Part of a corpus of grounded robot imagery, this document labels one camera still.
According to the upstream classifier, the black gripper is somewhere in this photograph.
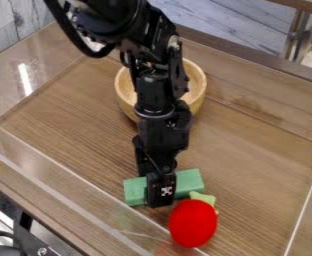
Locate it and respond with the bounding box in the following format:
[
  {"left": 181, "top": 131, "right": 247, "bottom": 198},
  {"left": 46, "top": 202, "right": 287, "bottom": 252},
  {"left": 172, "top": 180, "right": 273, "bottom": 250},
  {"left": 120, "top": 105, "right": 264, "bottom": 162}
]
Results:
[{"left": 132, "top": 100, "right": 192, "bottom": 208}]

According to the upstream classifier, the green rectangular block stick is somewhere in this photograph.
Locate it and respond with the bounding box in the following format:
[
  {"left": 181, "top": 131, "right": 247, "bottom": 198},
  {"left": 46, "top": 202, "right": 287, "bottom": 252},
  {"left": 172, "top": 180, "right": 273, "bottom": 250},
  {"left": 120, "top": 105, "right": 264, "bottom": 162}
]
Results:
[{"left": 122, "top": 168, "right": 204, "bottom": 207}]

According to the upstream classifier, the red felt strawberry toy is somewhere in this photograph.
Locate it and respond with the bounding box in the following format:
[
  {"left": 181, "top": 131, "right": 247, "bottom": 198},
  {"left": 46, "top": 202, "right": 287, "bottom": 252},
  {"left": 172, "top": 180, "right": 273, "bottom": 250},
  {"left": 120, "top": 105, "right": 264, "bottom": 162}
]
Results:
[{"left": 168, "top": 191, "right": 217, "bottom": 248}]

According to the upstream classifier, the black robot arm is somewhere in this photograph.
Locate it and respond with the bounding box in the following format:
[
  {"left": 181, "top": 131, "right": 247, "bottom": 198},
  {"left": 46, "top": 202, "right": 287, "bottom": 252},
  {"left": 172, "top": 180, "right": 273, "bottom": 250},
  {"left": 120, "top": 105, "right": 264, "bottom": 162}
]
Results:
[{"left": 69, "top": 0, "right": 192, "bottom": 208}]

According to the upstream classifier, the wooden brown bowl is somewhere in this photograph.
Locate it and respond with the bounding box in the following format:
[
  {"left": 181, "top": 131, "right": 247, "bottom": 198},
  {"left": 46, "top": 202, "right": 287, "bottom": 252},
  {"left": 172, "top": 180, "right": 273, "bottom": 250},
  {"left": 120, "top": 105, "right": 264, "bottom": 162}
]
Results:
[{"left": 114, "top": 59, "right": 208, "bottom": 123}]

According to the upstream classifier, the black table leg clamp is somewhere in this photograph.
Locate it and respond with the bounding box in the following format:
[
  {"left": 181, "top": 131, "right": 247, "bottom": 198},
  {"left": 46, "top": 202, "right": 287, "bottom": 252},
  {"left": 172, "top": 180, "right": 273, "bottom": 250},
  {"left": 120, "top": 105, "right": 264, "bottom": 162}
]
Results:
[{"left": 0, "top": 212, "right": 61, "bottom": 256}]

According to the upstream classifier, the black cable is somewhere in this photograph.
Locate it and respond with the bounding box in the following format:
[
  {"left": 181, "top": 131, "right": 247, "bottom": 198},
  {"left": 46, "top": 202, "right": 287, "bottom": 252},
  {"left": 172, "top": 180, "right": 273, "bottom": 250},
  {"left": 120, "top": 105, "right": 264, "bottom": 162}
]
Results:
[{"left": 42, "top": 0, "right": 117, "bottom": 59}]

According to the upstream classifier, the metal chair frame background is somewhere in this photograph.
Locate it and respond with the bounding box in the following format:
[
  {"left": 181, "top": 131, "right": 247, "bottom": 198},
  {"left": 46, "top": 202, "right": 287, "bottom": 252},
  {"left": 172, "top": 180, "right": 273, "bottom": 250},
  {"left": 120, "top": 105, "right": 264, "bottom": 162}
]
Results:
[{"left": 283, "top": 10, "right": 312, "bottom": 63}]

